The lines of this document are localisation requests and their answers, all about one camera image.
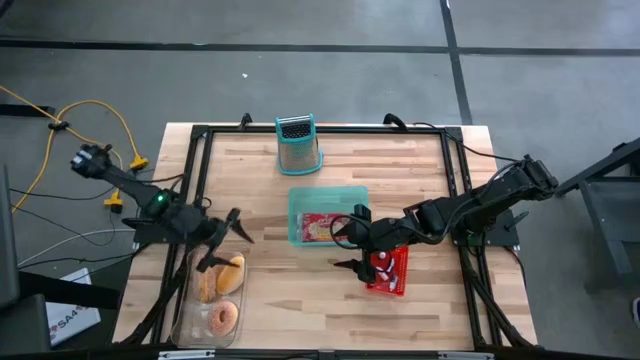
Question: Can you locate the red food packet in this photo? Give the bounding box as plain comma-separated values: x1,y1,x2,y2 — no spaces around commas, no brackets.
298,212,351,244

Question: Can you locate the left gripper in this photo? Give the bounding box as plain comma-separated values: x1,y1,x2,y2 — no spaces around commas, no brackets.
177,204,255,274

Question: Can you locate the red plastic slotted basket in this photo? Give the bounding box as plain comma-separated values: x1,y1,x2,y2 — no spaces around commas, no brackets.
365,245,410,298

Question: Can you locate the teal translucent plastic bin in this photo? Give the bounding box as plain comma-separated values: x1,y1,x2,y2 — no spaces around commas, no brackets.
287,185,371,249

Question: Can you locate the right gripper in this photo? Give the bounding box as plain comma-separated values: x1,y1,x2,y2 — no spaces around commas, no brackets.
332,203,416,284

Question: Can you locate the yellow extension cable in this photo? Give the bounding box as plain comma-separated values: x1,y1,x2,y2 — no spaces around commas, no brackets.
0,84,150,214

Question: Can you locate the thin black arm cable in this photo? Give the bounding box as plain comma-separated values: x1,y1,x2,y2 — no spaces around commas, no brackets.
412,121,521,164

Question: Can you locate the long sprinkled bread loaf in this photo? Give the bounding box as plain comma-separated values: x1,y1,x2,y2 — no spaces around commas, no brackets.
192,249,219,305

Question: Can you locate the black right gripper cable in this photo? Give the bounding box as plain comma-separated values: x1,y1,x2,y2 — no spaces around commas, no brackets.
328,213,366,250

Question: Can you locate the clear plastic tray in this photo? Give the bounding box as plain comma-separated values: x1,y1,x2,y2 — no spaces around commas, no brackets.
169,244,249,350

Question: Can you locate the teal metal box grater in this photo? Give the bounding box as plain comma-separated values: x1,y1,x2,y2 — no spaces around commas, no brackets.
274,113,325,177

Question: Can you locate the white printed box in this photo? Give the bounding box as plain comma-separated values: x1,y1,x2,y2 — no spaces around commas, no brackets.
44,267,102,347

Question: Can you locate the black metal stand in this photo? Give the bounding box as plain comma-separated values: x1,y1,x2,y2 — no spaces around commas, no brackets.
552,137,640,292

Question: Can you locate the white floor cable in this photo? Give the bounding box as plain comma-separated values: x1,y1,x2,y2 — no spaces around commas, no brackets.
17,228,136,269

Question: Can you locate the oval sprinkled bread roll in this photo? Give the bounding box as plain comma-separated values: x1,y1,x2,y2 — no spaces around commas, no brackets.
215,254,246,296

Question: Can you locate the black floor bar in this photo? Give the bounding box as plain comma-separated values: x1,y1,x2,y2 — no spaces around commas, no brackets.
0,103,55,118

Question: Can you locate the pink sprinkled donut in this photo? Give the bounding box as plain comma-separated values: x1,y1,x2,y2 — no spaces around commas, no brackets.
206,299,240,338

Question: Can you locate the black desk furniture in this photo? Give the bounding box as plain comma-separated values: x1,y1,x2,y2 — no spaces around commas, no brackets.
0,164,121,360

